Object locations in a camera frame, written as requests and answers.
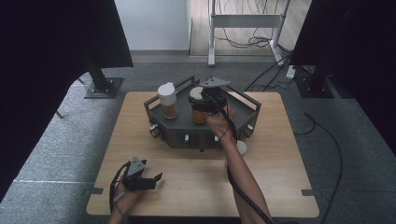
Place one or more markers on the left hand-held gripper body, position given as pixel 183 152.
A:
pixel 134 169

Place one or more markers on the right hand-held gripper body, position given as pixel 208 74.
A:
pixel 214 96

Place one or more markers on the clear jar of orange spice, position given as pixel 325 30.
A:
pixel 199 117

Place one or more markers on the dark grey spice rack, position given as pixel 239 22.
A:
pixel 183 127

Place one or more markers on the white-lidded jar of brown spice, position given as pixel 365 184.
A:
pixel 167 93

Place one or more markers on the white round lid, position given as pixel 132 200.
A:
pixel 242 148

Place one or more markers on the person's left hand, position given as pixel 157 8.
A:
pixel 124 199

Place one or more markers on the person's right hand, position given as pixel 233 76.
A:
pixel 222 124

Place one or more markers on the grey tape piece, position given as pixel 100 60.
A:
pixel 308 192
pixel 93 190

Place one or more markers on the white power strip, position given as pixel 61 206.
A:
pixel 290 72

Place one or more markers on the black stand with square base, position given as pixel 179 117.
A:
pixel 314 87
pixel 104 88

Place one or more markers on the black curtain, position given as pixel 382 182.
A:
pixel 46 77
pixel 358 46

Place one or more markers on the white metal stand frame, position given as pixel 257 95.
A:
pixel 246 21

